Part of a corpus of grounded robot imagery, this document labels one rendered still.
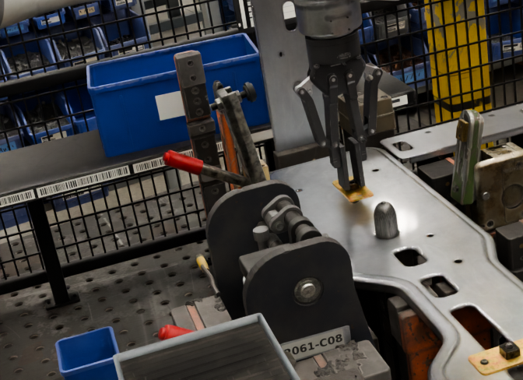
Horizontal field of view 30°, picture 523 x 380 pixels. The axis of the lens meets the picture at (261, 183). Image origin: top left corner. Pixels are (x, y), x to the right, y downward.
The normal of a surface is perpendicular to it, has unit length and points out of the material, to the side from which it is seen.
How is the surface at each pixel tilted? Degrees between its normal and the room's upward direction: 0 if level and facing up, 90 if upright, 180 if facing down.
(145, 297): 0
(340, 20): 90
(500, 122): 0
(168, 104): 90
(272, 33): 90
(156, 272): 0
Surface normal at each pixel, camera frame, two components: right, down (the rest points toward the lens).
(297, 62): 0.27, 0.34
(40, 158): -0.16, -0.91
